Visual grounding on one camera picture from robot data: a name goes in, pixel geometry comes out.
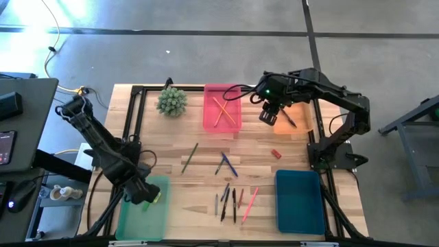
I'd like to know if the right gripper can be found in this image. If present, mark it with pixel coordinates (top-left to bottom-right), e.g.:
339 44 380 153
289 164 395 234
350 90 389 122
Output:
256 71 296 126

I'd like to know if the black pen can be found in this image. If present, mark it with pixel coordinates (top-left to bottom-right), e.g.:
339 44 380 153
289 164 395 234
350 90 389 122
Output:
231 187 237 224
219 187 231 222
280 107 298 130

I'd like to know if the orange pencil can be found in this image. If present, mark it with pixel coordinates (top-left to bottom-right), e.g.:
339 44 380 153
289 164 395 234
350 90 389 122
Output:
211 96 237 126
214 100 229 128

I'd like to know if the green pencil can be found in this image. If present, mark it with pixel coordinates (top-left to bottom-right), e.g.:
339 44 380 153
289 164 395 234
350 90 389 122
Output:
180 142 200 175

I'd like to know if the blue pen with white print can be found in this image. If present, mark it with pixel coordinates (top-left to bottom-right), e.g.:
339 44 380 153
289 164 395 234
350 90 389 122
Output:
219 182 230 202

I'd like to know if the pink pencil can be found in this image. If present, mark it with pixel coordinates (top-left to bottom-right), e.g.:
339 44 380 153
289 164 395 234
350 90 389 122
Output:
241 186 260 225

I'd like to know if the orange plastic bin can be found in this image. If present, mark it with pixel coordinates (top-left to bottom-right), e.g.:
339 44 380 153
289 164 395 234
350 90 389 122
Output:
273 102 315 135

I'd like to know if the green plastic bin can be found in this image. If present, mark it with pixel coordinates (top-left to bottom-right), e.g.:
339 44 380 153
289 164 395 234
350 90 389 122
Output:
115 174 171 242

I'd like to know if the pink plastic bin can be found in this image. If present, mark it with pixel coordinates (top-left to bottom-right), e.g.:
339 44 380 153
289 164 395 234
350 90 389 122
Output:
202 83 243 134

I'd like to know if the long blue pen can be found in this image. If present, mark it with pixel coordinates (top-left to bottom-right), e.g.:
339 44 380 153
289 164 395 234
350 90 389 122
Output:
221 152 239 178

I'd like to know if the dark blue pen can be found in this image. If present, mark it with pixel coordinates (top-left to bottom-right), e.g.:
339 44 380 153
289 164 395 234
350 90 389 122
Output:
214 156 226 176

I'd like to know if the beige tape roll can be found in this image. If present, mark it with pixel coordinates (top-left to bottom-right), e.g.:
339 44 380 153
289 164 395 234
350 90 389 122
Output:
49 184 84 202

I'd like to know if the blue plastic bin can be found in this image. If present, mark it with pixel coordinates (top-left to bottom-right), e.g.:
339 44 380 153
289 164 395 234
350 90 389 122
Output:
274 169 327 236

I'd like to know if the artificial plant in white pot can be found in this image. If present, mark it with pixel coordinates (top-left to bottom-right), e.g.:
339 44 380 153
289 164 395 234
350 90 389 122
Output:
156 86 189 117

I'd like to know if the black computer mouse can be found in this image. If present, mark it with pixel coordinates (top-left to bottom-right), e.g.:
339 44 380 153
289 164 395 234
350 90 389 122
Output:
6 179 37 214

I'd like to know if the grey desk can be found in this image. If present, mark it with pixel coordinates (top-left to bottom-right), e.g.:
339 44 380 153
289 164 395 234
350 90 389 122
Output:
0 77 60 174

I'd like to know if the smartphone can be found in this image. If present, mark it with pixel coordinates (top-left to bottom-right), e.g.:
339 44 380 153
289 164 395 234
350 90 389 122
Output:
0 130 18 167

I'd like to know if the grey metal cart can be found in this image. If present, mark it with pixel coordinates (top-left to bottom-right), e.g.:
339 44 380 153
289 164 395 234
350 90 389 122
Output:
379 94 439 203

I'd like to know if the black box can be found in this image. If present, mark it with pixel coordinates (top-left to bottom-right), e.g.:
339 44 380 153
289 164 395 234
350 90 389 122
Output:
0 91 24 121

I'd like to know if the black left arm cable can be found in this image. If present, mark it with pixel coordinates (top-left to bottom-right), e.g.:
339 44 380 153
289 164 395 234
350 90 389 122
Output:
139 149 158 169

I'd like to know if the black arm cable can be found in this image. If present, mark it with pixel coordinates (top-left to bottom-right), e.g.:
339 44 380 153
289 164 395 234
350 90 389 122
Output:
222 83 265 105
139 149 158 169

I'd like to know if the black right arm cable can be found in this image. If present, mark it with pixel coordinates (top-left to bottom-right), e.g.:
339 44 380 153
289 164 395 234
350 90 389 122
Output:
222 83 265 105

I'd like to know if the black aluminium table frame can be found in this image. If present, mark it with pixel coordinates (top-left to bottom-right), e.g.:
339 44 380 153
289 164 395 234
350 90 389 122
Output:
78 77 370 247

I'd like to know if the yellow cable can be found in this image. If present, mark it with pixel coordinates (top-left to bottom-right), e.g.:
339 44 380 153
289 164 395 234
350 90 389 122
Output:
40 0 86 95

